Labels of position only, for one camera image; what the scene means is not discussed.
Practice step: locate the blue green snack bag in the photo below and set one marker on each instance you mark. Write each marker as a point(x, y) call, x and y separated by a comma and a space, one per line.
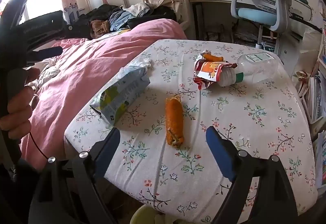
point(119, 94)

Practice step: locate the yellow green bin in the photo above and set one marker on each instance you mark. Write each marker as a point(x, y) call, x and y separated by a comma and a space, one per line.
point(142, 216)

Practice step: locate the brown garment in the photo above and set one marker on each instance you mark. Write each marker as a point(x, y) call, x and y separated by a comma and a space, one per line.
point(99, 28)

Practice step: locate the cream tote bag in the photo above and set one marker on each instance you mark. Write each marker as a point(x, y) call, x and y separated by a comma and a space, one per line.
point(300, 79)

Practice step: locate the black garment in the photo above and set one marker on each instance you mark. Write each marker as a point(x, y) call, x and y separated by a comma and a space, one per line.
point(163, 14)

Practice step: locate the white crumpled sheet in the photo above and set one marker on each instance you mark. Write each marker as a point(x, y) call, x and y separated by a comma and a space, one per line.
point(47, 71)

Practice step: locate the floral tablecloth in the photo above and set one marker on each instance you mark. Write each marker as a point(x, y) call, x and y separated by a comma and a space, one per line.
point(229, 112)

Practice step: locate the white plastic bag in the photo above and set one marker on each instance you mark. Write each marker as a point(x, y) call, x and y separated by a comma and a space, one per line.
point(310, 46)

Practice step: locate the yellow white book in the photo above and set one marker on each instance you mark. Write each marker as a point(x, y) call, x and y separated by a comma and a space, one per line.
point(114, 33)

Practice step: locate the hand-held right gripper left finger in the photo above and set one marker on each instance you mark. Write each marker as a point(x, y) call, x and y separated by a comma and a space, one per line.
point(109, 152)

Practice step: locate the white book rack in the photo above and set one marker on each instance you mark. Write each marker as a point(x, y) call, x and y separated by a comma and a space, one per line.
point(315, 96)

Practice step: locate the white drawer cabinet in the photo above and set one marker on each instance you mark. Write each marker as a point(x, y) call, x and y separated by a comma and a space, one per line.
point(287, 46)

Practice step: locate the clear plastic bottle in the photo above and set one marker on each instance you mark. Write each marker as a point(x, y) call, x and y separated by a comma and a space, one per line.
point(257, 66)

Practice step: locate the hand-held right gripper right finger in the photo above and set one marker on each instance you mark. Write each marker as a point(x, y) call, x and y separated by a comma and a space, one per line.
point(219, 155)

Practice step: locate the grey blue office chair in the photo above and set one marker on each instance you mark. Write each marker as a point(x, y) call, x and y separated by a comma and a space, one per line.
point(257, 14)

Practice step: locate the person's left hand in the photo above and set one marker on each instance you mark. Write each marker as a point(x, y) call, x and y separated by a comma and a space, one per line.
point(17, 117)

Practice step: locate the red white snack wrapper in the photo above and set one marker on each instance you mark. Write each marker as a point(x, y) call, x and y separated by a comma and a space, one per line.
point(207, 68)

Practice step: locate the pink blanket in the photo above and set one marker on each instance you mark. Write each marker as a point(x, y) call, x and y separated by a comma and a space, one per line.
point(76, 66)

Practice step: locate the blue denim garment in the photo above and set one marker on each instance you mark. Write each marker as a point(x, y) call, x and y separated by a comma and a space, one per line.
point(122, 20)

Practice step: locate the white garment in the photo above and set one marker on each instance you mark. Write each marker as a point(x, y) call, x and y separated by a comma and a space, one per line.
point(137, 9)

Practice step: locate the white tissue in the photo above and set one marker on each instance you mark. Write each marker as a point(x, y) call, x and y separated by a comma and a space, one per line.
point(141, 62)

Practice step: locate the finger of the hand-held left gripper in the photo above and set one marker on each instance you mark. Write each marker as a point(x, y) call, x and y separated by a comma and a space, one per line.
point(70, 29)
point(49, 52)

